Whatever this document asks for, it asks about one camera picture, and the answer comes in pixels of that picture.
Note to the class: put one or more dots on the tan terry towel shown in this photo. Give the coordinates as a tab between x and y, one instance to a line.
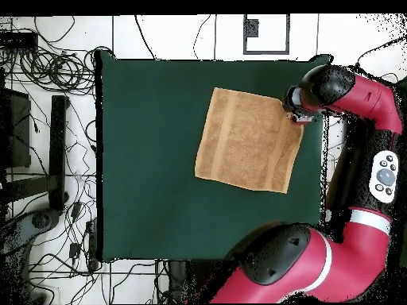
248	143

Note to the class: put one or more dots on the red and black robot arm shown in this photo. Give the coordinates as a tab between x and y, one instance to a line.
349	254

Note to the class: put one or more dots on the dark green table cloth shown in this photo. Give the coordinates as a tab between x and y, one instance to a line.
152	206

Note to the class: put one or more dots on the black floor stand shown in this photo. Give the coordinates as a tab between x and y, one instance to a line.
58	152

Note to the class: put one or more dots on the grey chair base leg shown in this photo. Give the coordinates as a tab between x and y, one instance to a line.
41	220

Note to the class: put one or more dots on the small black device box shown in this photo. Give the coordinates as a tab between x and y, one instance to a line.
17	40

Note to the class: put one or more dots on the grey square frame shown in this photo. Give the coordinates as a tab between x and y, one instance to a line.
251	28

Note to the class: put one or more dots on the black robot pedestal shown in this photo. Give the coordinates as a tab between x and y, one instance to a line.
187	279

